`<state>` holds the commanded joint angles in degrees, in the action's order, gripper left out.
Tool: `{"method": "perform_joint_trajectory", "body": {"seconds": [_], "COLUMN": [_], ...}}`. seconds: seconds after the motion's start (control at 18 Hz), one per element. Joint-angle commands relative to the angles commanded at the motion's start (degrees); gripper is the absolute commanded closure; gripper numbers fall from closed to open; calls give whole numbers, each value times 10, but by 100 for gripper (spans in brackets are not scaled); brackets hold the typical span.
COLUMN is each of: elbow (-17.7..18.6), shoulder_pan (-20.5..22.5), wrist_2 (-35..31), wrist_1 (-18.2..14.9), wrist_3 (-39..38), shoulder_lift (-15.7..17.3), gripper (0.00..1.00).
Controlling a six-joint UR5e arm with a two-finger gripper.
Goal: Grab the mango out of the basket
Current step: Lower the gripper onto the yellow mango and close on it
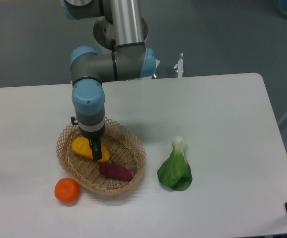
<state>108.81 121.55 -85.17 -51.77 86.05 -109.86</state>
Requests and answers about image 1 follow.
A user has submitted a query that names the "orange tangerine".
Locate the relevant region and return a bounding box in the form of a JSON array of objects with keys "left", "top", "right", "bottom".
[{"left": 54, "top": 178, "right": 80, "bottom": 203}]

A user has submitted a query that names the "purple sweet potato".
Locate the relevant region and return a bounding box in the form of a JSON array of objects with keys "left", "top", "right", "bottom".
[{"left": 98, "top": 163, "right": 133, "bottom": 181}]

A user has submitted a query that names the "yellow mango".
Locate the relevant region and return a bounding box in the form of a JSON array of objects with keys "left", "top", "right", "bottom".
[{"left": 72, "top": 136, "right": 110, "bottom": 163}]

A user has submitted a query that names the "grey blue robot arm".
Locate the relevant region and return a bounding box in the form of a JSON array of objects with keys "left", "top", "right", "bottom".
[{"left": 61, "top": 0, "right": 156, "bottom": 161}]

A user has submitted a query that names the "green bok choy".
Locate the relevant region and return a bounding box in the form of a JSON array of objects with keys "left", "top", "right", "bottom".
[{"left": 157, "top": 136, "right": 193, "bottom": 191}]

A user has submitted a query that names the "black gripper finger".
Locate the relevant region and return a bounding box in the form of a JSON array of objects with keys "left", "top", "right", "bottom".
[{"left": 88, "top": 139, "right": 102, "bottom": 161}]

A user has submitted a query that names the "white bracket with bolt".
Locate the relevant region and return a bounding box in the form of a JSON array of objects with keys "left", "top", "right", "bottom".
[{"left": 173, "top": 53, "right": 185, "bottom": 78}]

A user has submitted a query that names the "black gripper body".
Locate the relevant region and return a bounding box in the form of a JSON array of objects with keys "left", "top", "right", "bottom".
[{"left": 70, "top": 117, "right": 105, "bottom": 141}]

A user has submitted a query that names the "woven wicker basket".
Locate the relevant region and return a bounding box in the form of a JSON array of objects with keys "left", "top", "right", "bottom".
[{"left": 56, "top": 119, "right": 146, "bottom": 196}]

